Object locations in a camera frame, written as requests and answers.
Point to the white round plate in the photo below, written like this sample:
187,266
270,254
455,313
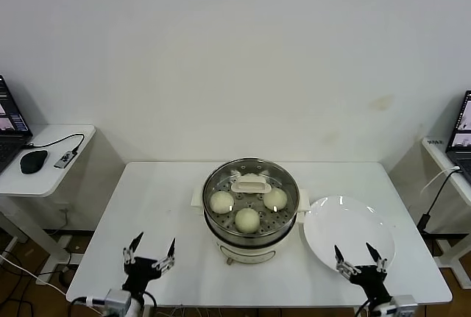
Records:
346,228

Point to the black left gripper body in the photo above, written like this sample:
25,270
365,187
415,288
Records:
141,274

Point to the black laptop beside mouse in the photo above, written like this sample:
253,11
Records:
7,148

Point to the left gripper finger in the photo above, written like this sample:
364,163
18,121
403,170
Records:
165,262
129,252

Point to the black power adapter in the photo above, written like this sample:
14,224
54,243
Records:
424,220

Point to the grey usb hub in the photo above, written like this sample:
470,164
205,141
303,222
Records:
63,159

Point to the cream electric cooker base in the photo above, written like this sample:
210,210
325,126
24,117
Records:
250,252

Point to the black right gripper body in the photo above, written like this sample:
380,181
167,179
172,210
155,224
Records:
371,282

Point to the black computer mouse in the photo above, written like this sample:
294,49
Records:
34,162

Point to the white side table with mouse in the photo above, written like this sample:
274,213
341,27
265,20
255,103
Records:
44,181

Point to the white wall socket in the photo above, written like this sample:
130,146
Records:
64,207

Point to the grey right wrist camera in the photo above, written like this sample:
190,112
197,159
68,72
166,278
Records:
401,304

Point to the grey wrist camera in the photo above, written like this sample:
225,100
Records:
401,304
118,299

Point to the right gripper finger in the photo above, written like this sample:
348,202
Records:
344,263
379,260

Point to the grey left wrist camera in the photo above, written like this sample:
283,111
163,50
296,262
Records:
118,299

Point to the white steamed baozi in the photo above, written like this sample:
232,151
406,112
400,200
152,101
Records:
275,199
251,176
222,202
247,220

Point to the round glass pot lid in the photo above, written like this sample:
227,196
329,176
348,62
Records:
221,177

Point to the steel steamer basket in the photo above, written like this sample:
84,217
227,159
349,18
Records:
290,221

